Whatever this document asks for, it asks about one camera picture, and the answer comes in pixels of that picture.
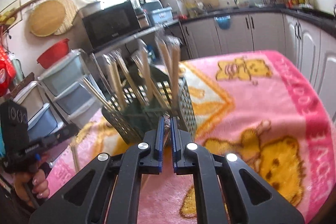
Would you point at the chopsticks standing in basket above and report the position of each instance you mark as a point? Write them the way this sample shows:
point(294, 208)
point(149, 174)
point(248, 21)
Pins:
point(142, 87)

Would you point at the blue dish drainer box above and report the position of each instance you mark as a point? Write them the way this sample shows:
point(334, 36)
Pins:
point(156, 13)

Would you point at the left hand painted nails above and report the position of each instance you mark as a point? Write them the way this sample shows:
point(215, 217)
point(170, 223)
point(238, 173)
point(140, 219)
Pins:
point(39, 182)

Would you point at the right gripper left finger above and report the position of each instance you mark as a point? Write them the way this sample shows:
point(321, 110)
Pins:
point(146, 157)

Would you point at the black microwave oven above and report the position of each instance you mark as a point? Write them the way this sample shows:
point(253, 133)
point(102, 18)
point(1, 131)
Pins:
point(110, 24)

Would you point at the metal shelf rack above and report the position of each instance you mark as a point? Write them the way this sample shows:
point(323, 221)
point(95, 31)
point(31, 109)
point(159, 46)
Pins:
point(128, 45)

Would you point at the white base kitchen cabinets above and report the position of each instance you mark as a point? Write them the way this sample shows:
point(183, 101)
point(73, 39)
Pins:
point(305, 41)

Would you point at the red plastic basin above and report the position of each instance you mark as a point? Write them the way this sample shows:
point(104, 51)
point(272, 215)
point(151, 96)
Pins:
point(54, 54)

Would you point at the plastic drawer tower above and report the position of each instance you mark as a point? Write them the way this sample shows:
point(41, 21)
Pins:
point(58, 97)

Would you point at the pink cartoon bear blanket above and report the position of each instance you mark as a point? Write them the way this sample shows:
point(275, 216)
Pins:
point(256, 105)

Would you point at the red snack bag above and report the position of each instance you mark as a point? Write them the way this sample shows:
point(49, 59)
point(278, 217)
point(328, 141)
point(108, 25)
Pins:
point(7, 72)

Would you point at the blue hanging bin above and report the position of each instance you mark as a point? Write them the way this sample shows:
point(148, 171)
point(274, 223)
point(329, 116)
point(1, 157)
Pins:
point(223, 22)

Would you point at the dark green utensil basket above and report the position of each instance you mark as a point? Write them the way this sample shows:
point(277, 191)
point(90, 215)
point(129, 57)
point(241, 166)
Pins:
point(133, 122)

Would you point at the wrapped chopsticks near edge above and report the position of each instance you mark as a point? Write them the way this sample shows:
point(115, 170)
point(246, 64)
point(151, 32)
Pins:
point(75, 157)

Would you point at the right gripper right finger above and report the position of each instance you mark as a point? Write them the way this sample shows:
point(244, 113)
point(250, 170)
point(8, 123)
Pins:
point(188, 156)

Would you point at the round woven bamboo tray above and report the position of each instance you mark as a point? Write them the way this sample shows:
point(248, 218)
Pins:
point(52, 17)

